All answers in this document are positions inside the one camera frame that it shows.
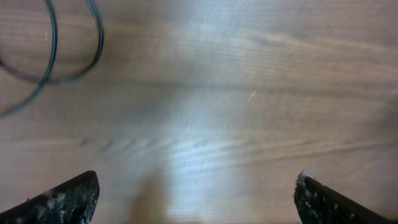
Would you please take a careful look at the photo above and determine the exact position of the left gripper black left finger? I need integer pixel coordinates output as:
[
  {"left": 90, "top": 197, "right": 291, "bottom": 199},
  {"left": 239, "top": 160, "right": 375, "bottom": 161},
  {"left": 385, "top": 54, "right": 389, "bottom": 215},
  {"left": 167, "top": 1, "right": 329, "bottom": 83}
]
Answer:
[{"left": 1, "top": 170, "right": 100, "bottom": 224}]

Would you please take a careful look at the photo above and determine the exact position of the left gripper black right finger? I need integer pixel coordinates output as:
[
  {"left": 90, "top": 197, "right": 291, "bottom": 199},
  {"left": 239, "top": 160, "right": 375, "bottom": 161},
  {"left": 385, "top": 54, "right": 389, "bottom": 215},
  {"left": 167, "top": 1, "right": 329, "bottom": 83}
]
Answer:
[{"left": 294, "top": 174, "right": 397, "bottom": 224}]

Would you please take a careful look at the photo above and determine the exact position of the black cable with barrel plug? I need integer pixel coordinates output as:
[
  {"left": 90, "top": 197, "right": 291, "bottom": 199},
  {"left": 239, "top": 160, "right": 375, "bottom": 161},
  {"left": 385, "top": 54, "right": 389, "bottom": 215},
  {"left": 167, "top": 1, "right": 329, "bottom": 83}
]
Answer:
[{"left": 0, "top": 0, "right": 104, "bottom": 119}]

